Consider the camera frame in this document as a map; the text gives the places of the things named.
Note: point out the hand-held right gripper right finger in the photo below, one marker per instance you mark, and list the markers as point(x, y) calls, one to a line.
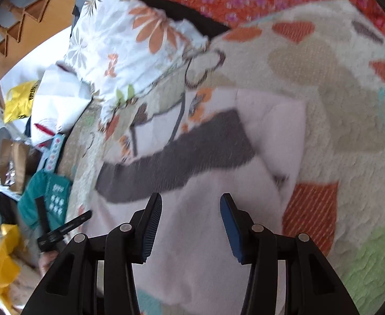
point(231, 233)

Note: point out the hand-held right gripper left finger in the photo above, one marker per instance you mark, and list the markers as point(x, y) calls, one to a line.
point(150, 233)

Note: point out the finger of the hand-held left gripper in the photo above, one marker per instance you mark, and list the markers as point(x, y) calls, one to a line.
point(71, 224)
point(41, 215)

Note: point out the white garment with grey stripe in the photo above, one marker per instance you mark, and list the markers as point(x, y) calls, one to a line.
point(205, 183)

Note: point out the person's left hand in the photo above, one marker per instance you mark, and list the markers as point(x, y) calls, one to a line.
point(46, 262)

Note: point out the teal printed cloth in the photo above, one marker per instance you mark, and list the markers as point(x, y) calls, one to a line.
point(43, 193)

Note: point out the yellow cloth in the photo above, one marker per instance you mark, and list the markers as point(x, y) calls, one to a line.
point(3, 262)

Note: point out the brown paper bag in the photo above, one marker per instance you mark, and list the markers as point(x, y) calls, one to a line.
point(14, 162)

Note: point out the light blue patterned box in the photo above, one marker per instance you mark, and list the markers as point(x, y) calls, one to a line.
point(53, 152)

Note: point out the white plastic bag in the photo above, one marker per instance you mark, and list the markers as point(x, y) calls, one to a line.
point(59, 105)

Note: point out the yellow plastic bag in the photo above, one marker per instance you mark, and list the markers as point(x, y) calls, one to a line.
point(18, 101)

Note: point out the heart patterned quilt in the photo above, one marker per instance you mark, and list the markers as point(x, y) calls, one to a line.
point(336, 111)

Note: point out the white floral pillow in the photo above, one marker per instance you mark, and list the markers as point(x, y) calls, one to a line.
point(127, 42)

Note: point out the wooden staircase railing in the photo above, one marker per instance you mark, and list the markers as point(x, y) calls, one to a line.
point(22, 16)

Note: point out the black cloth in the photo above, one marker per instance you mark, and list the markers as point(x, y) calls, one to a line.
point(186, 13)

